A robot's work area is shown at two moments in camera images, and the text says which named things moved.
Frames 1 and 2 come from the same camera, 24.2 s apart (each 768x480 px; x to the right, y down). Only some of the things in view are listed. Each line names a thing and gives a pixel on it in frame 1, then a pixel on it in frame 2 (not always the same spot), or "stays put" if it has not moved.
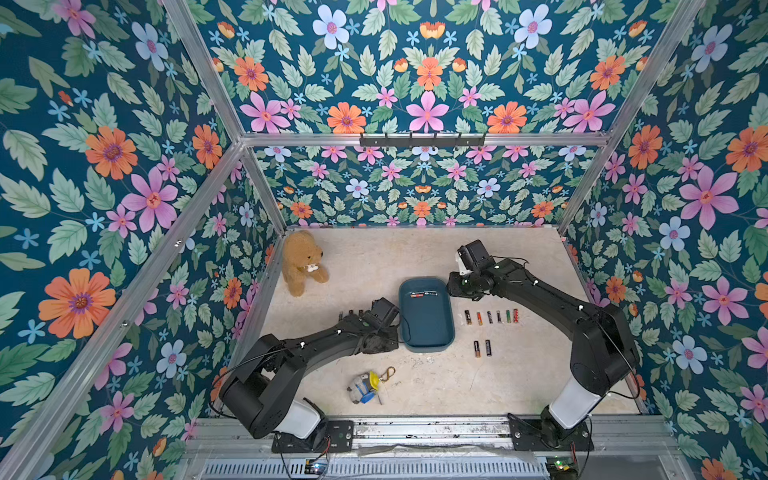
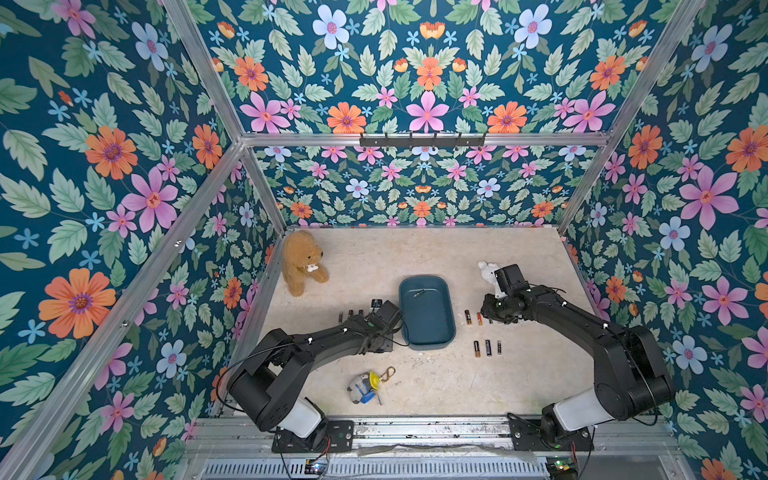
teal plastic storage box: [426, 322] stays put
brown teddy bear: [301, 257] stays put
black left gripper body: [386, 340] stays put
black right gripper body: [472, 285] -> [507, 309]
